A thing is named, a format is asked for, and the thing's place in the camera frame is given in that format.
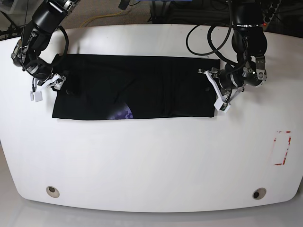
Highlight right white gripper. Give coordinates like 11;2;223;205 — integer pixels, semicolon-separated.
32;73;67;93

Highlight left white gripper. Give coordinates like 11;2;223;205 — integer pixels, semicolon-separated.
198;69;244;106

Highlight black printed T-shirt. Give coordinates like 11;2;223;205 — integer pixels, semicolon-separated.
52;54;220;121

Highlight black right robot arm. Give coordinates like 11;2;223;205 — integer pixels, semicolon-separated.
11;0;79;91

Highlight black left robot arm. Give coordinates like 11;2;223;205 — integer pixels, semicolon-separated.
204;0;267;112

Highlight power strip with red light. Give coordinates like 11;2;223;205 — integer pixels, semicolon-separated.
260;0;281;31

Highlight red tape rectangle marking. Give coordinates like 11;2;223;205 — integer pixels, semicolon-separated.
271;131;292;166

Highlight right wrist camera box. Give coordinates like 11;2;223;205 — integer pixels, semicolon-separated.
30;91;43;102

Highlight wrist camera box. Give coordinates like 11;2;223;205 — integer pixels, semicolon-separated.
30;91;43;102
214;98;231;113

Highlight black cable loop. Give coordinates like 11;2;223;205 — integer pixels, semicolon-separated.
186;0;237;64

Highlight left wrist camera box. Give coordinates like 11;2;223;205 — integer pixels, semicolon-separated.
214;98;231;113

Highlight left table cable grommet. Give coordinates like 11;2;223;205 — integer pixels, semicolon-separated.
46;186;60;198

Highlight table cable grommet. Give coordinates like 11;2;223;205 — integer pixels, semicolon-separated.
46;186;60;198
252;188;267;200

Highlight yellow cable on floor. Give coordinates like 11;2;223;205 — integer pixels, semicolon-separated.
81;9;124;27

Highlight right table cable grommet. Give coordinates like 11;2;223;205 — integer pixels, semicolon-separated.
252;188;267;200

